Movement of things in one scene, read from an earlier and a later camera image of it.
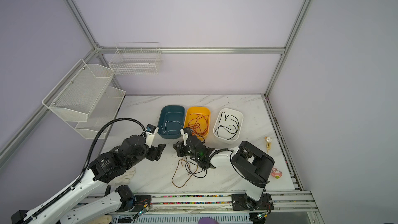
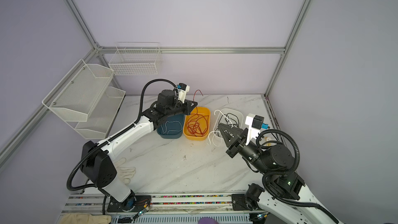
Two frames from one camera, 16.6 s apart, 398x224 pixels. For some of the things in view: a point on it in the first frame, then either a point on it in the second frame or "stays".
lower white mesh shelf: x=104 y=112 stays
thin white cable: x=170 y=122 stays
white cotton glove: x=123 y=179 stays
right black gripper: x=180 y=151 -> x=229 y=135
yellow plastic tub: x=198 y=118 stays
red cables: x=178 y=164 -> x=197 y=117
